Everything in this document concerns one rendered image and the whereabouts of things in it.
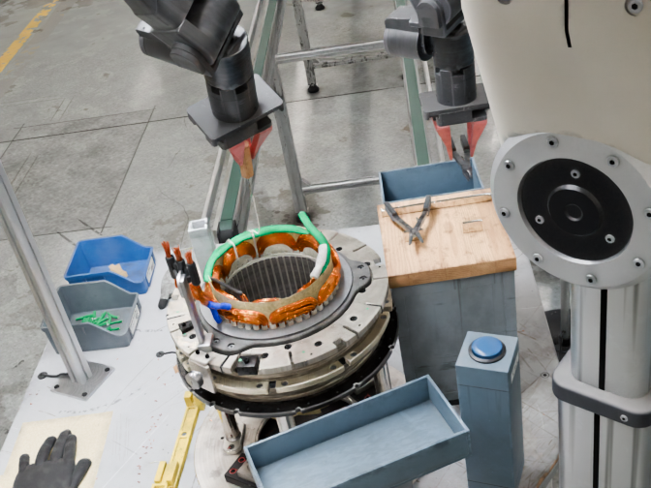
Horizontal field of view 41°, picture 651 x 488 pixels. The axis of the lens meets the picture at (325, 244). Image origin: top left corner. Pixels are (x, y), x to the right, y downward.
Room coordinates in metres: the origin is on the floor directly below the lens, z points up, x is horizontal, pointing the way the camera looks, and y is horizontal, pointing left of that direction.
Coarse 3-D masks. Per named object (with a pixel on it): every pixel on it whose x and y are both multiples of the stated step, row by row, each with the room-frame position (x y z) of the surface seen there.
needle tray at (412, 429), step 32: (416, 384) 0.79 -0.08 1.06; (352, 416) 0.77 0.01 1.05; (384, 416) 0.78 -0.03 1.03; (416, 416) 0.77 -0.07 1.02; (448, 416) 0.74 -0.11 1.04; (256, 448) 0.74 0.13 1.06; (288, 448) 0.75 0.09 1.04; (320, 448) 0.75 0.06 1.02; (352, 448) 0.74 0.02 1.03; (384, 448) 0.73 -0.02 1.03; (416, 448) 0.72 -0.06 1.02; (448, 448) 0.69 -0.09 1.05; (256, 480) 0.69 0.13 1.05; (288, 480) 0.71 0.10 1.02; (320, 480) 0.70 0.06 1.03; (352, 480) 0.66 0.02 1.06; (384, 480) 0.67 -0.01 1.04
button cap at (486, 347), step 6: (486, 336) 0.87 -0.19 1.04; (474, 342) 0.87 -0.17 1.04; (480, 342) 0.86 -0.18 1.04; (486, 342) 0.86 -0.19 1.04; (492, 342) 0.86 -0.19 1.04; (498, 342) 0.86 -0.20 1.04; (474, 348) 0.85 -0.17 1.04; (480, 348) 0.85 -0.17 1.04; (486, 348) 0.85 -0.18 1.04; (492, 348) 0.85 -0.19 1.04; (498, 348) 0.85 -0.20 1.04; (474, 354) 0.85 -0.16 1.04; (480, 354) 0.84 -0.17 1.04; (486, 354) 0.84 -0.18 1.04; (492, 354) 0.84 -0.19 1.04; (498, 354) 0.84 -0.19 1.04
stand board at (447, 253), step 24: (480, 192) 1.19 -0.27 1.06; (408, 216) 1.17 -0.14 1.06; (432, 216) 1.15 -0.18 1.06; (456, 216) 1.14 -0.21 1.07; (480, 216) 1.12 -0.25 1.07; (384, 240) 1.11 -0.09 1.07; (432, 240) 1.09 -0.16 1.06; (456, 240) 1.07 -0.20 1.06; (480, 240) 1.06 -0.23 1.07; (504, 240) 1.05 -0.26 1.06; (408, 264) 1.04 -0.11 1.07; (432, 264) 1.03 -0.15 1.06; (456, 264) 1.01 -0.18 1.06; (480, 264) 1.01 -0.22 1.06; (504, 264) 1.00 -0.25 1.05
